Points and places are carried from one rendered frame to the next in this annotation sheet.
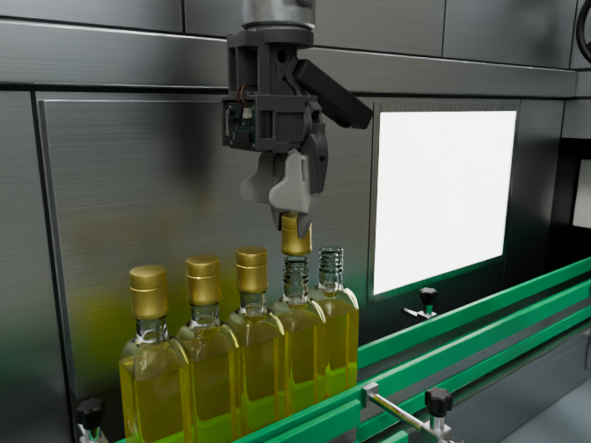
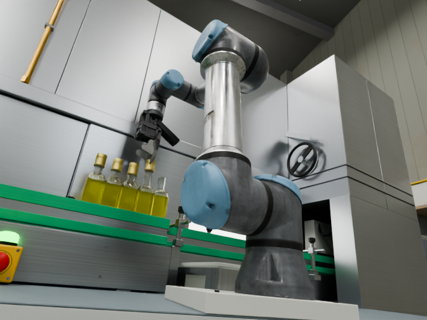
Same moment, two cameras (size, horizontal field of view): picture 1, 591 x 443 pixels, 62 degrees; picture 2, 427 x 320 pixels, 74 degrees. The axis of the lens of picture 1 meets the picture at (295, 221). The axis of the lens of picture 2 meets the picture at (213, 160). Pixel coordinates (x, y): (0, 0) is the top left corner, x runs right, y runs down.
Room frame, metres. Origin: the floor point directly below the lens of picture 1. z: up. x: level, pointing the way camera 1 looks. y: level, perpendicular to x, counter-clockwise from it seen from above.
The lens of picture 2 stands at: (-0.42, -0.32, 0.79)
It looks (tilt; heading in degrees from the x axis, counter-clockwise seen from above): 24 degrees up; 5
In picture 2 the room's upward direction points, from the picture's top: 5 degrees clockwise
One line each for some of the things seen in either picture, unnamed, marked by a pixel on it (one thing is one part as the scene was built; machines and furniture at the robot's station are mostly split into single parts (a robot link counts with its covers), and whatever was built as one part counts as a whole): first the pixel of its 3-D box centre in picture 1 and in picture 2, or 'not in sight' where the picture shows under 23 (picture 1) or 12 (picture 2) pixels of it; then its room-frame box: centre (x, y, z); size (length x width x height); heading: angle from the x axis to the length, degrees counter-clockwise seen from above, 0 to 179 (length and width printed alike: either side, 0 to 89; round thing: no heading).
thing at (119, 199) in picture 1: (355, 208); (183, 193); (0.79, -0.10, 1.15); 0.90 x 0.03 x 0.34; 127
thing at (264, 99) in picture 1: (273, 94); (150, 127); (0.53, 0.02, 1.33); 0.09 x 0.08 x 0.12; 127
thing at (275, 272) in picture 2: not in sight; (273, 268); (0.19, -0.41, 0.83); 0.15 x 0.15 x 0.10
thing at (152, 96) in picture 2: not in sight; (158, 94); (0.53, 0.01, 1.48); 0.09 x 0.08 x 0.11; 37
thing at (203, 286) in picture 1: (203, 279); (117, 165); (0.48, 0.09, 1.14); 0.04 x 0.04 x 0.04
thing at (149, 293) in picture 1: (149, 291); (100, 160); (0.44, 0.14, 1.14); 0.04 x 0.04 x 0.04
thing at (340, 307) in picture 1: (329, 362); (155, 218); (0.58, -0.04, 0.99); 0.06 x 0.06 x 0.21; 37
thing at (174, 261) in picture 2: not in sight; (169, 258); (0.51, -0.13, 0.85); 0.09 x 0.04 x 0.07; 37
